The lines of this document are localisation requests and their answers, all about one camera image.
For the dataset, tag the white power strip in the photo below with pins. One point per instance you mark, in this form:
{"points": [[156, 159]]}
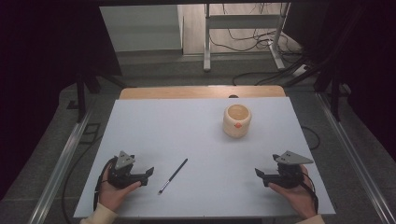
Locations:
{"points": [[301, 70]]}

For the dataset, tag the black metal stand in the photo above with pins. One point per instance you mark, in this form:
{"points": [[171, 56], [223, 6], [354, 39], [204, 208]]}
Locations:
{"points": [[334, 93], [81, 96]]}

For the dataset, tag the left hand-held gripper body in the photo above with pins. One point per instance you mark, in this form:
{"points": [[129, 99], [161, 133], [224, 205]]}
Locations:
{"points": [[122, 175]]}

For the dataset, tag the cream ceramic cup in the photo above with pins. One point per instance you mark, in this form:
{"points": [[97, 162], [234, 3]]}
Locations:
{"points": [[236, 124]]}

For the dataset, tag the white board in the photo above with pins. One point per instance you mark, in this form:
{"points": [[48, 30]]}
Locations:
{"points": [[199, 137]]}

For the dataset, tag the white cabinet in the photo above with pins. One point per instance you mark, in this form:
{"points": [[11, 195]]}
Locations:
{"points": [[143, 28]]}

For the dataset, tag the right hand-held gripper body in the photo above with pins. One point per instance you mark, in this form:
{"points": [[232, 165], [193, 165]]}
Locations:
{"points": [[291, 174]]}

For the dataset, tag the person's right hand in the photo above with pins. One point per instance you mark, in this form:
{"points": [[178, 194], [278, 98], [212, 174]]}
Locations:
{"points": [[295, 199]]}

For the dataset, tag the aluminium rail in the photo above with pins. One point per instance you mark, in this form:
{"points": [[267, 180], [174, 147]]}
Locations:
{"points": [[62, 168], [351, 149]]}

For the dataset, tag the wooden table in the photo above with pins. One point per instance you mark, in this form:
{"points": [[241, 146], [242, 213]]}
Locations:
{"points": [[199, 92]]}

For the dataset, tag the black thin brush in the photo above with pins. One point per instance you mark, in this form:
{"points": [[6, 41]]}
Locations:
{"points": [[173, 176]]}

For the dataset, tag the dark round table grommet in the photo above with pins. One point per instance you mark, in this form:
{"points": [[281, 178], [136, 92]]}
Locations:
{"points": [[233, 96]]}

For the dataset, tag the person's left hand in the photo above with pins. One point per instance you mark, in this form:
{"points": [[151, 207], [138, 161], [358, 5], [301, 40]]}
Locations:
{"points": [[113, 196]]}

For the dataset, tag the black floor bracket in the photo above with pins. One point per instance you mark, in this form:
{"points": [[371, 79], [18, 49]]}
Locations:
{"points": [[90, 132]]}

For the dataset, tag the white metal desk frame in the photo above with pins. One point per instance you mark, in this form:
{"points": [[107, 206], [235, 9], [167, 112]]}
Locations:
{"points": [[243, 21]]}

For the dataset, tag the dark curtain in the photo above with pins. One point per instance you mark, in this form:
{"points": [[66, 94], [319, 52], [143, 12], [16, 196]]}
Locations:
{"points": [[40, 77], [367, 62]]}

